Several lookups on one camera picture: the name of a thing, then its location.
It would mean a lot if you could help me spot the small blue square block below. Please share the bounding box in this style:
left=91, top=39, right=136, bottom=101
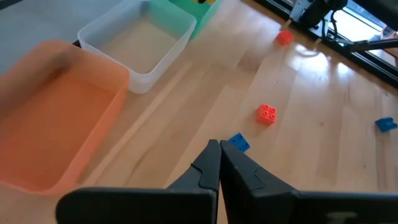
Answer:
left=374, top=116, right=398, bottom=133
left=228, top=132, right=251, bottom=154

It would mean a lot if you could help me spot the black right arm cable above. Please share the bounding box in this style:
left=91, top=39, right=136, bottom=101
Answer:
left=322, top=11, right=341, bottom=43

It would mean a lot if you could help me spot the orange plastic bin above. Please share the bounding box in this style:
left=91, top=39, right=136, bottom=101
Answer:
left=0, top=39, right=131, bottom=196

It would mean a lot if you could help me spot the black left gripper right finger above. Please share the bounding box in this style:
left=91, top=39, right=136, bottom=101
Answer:
left=220, top=140, right=398, bottom=224

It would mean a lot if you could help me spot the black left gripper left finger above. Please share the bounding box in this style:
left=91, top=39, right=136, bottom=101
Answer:
left=55, top=139, right=222, bottom=224

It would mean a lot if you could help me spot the green plastic bin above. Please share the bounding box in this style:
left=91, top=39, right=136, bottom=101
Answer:
left=149, top=0, right=223, bottom=40

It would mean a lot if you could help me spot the small orange square block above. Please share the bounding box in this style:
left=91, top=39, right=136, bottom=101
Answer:
left=275, top=29, right=295, bottom=46
left=256, top=103, right=277, bottom=126

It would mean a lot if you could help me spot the clear plastic bin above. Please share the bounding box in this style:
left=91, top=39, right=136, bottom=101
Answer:
left=77, top=0, right=197, bottom=95

